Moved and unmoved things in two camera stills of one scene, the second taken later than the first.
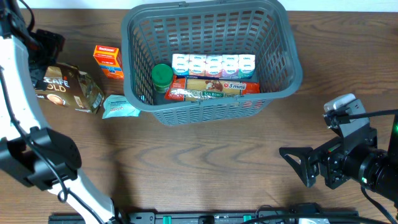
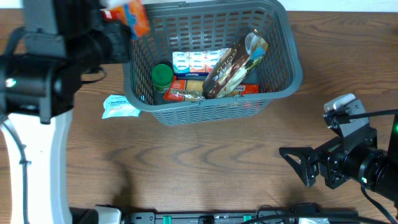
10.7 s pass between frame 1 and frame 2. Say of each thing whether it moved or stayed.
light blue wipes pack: stayed
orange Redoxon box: moved
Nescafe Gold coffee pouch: moved
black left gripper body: moved
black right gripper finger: stayed
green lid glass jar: stayed
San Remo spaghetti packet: stayed
